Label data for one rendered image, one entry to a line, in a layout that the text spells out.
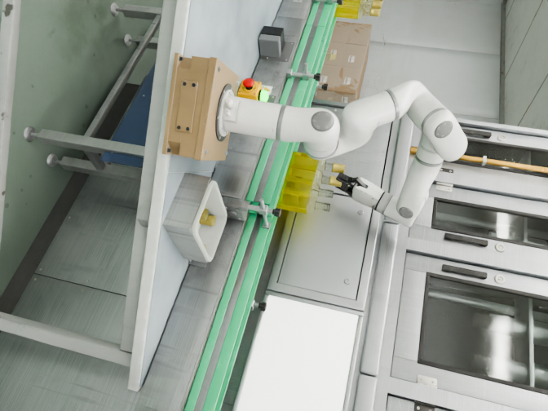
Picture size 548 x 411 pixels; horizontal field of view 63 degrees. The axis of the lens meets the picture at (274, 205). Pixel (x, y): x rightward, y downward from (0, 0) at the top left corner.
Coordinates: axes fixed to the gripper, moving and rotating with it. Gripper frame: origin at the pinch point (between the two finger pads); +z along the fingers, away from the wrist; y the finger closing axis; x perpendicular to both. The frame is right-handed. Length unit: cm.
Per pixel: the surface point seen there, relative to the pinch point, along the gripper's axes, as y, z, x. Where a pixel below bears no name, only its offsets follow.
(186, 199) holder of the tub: 36, 26, 45
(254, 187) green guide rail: 14.6, 20.0, 23.7
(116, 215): -15, 73, 52
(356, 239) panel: -11.0, -13.8, 12.4
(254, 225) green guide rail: 5.5, 15.7, 32.4
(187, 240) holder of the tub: 28, 21, 53
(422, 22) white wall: -349, 109, -479
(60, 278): -13, 72, 82
